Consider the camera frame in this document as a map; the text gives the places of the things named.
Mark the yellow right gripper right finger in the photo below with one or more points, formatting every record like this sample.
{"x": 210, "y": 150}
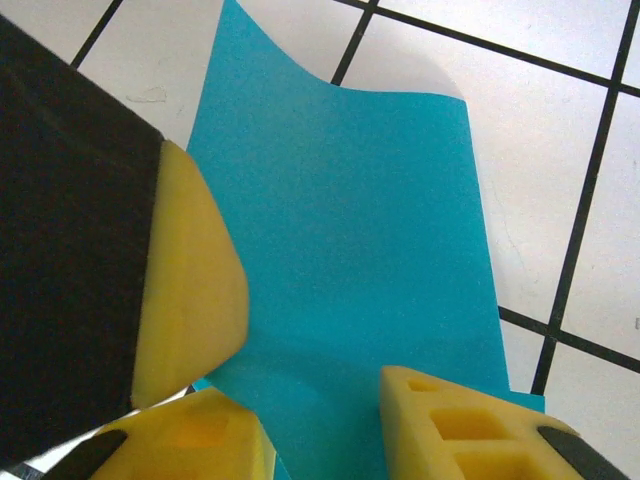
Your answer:
{"x": 475, "y": 440}

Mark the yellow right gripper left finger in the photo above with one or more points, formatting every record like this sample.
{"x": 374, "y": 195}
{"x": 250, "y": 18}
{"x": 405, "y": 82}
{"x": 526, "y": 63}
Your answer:
{"x": 190, "y": 445}

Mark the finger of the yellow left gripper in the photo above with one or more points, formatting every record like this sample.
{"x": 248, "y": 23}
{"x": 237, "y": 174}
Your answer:
{"x": 75, "y": 250}

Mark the blue paper sheet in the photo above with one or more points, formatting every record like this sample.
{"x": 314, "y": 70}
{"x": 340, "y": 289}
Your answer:
{"x": 350, "y": 225}

